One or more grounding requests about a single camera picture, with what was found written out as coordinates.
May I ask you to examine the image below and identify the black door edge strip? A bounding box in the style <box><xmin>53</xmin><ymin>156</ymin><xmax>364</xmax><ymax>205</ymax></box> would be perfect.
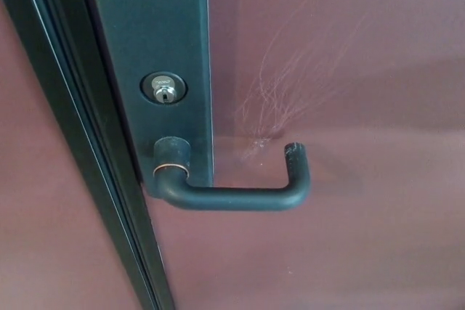
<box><xmin>0</xmin><ymin>0</ymin><xmax>176</xmax><ymax>310</ymax></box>

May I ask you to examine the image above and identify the silver lock cylinder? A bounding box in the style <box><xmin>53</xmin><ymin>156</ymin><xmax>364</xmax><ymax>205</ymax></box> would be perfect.
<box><xmin>138</xmin><ymin>71</ymin><xmax>190</xmax><ymax>106</ymax></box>

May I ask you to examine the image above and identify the black lever door handle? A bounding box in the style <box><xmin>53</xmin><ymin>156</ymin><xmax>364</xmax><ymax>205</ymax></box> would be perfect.
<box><xmin>153</xmin><ymin>136</ymin><xmax>312</xmax><ymax>213</ymax></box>

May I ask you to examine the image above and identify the maroon door with lock plate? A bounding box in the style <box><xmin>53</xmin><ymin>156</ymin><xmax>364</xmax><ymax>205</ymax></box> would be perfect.
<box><xmin>155</xmin><ymin>0</ymin><xmax>465</xmax><ymax>310</ymax></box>

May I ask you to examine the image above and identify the black metal lock plate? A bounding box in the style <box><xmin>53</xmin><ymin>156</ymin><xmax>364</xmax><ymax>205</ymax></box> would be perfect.
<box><xmin>77</xmin><ymin>0</ymin><xmax>215</xmax><ymax>199</ymax></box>

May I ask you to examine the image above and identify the plain maroon door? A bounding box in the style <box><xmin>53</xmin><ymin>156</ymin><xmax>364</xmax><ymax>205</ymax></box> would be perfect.
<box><xmin>0</xmin><ymin>0</ymin><xmax>145</xmax><ymax>310</ymax></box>

